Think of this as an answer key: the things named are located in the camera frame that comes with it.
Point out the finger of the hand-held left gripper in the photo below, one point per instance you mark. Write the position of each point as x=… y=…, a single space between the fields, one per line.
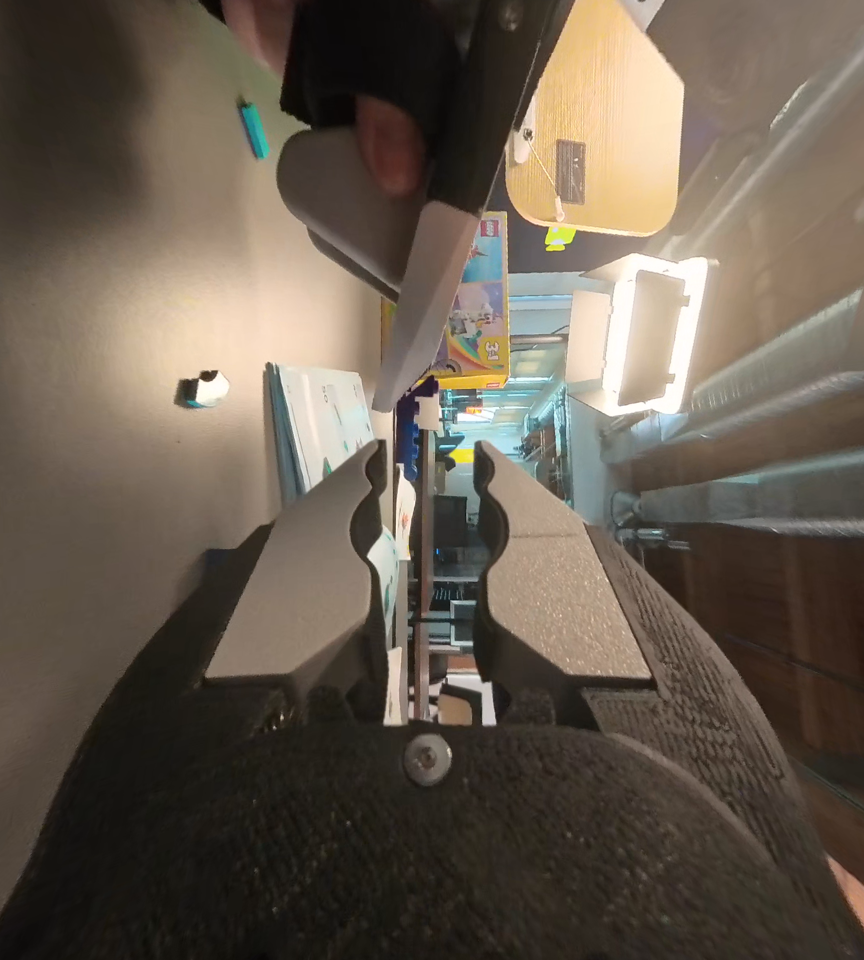
x=432 y=300

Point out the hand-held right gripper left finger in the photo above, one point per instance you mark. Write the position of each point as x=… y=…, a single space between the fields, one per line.
x=297 y=585

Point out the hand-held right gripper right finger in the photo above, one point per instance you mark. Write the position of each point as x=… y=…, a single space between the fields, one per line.
x=559 y=600

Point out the small blue purple lego assembly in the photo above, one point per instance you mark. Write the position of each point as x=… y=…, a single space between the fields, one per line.
x=407 y=435

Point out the yellow lego set box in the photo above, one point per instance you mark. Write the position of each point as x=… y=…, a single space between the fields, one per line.
x=488 y=300

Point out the open lego instruction booklet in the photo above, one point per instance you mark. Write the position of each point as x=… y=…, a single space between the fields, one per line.
x=312 y=427

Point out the white and teal lego piece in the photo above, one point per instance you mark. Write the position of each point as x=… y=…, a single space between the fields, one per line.
x=203 y=390

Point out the teal lego brick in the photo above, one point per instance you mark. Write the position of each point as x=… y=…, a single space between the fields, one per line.
x=252 y=127

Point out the person's left hand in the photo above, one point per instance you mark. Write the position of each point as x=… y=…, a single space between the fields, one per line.
x=390 y=150

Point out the white printed paper sheet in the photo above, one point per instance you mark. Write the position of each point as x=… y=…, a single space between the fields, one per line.
x=390 y=570

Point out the wooden board with black label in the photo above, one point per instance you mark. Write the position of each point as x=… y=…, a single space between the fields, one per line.
x=611 y=90

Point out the yellow green hanging sign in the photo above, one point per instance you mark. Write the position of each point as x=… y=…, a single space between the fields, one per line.
x=559 y=237

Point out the ceiling light fixture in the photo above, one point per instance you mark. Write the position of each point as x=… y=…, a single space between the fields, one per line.
x=656 y=337

